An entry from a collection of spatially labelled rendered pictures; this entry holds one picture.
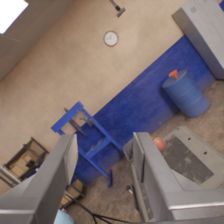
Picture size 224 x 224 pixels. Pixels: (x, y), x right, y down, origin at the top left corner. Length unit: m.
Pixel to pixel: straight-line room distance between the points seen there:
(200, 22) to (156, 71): 1.27
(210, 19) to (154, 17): 1.10
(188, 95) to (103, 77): 1.83
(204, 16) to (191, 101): 1.63
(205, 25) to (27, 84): 3.96
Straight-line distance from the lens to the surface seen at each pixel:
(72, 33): 3.89
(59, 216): 0.57
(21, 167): 4.60
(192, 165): 0.86
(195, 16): 3.77
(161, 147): 1.05
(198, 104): 3.58
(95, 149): 3.67
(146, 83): 3.87
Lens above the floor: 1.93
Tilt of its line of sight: 12 degrees down
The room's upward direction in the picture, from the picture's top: 43 degrees counter-clockwise
